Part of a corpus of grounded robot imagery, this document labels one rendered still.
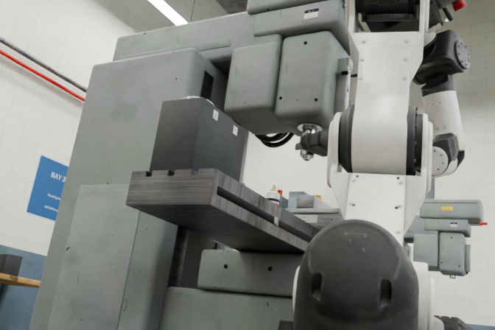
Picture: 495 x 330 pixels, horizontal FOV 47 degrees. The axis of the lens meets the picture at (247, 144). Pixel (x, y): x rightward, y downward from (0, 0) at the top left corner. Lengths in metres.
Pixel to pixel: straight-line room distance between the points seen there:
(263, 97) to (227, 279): 0.62
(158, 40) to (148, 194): 1.17
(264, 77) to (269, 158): 7.85
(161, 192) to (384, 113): 0.51
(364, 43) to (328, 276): 0.67
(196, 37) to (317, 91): 0.60
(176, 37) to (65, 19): 4.76
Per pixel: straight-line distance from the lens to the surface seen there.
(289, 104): 1.90
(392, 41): 1.24
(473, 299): 8.28
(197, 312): 1.79
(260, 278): 1.68
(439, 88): 1.65
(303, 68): 1.94
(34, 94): 6.53
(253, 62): 2.02
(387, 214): 1.05
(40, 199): 6.51
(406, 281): 0.70
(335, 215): 1.70
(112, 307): 1.90
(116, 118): 2.13
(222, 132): 1.39
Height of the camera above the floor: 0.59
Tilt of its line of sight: 19 degrees up
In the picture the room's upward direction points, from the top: 8 degrees clockwise
